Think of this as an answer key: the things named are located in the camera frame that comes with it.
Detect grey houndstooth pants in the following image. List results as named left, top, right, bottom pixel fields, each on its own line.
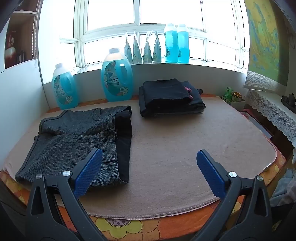
left=15, top=105, right=132, bottom=188

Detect dark object on table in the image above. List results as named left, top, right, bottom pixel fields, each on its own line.
left=281, top=93, right=296, bottom=113

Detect green box and tin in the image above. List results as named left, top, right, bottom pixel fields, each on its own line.
left=221, top=87, right=246, bottom=112

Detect left blue detergent jug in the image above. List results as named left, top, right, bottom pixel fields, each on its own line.
left=52, top=63, right=79, bottom=109

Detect blue detergent jug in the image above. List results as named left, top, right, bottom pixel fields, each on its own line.
left=101, top=48, right=133, bottom=102
left=52, top=63, right=79, bottom=109

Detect folded black clothes stack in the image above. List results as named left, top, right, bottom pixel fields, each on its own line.
left=139, top=78, right=206, bottom=118

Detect right blue detergent jug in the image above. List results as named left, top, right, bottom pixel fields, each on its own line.
left=101, top=48, right=133, bottom=102

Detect wooden shelf unit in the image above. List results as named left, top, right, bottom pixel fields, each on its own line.
left=4, top=0, right=41, bottom=69

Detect spray pouch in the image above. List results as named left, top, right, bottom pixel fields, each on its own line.
left=152, top=31, right=162, bottom=63
left=143, top=31, right=152, bottom=63
left=132, top=33, right=142, bottom=64
left=124, top=32, right=133, bottom=64

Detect blue bottle on sill right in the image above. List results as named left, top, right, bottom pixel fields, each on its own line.
left=177, top=24, right=190, bottom=64

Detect yellow landscape wall painting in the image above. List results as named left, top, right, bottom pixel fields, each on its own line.
left=245, top=1, right=290, bottom=87

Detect white window frame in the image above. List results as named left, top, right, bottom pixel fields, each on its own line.
left=58, top=1, right=250, bottom=71

